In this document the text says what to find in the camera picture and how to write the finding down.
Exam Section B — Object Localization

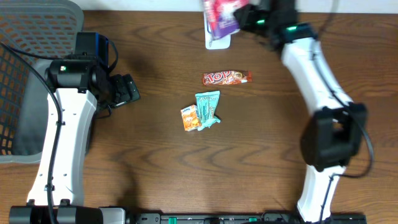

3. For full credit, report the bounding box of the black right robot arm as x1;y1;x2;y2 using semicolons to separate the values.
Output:
233;1;374;223

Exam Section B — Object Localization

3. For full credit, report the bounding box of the white barcode scanner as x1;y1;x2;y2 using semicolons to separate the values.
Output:
203;10;231;50

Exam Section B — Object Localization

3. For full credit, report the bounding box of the orange chocolate bar wrapper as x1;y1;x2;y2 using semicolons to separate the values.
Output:
202;70;252;85

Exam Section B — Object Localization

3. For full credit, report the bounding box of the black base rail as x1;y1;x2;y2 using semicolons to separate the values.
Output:
133;212;368;224

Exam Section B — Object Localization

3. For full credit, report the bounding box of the green wipes packet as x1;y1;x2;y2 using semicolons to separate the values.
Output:
195;91;221;131

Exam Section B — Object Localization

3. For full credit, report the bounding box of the orange snack box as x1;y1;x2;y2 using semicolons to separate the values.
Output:
180;105;201;131

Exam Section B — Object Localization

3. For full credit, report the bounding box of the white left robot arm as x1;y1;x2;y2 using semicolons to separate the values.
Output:
9;32;140;224

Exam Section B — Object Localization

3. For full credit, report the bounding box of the purple red pad packet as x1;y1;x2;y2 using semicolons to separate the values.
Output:
202;0;250;40

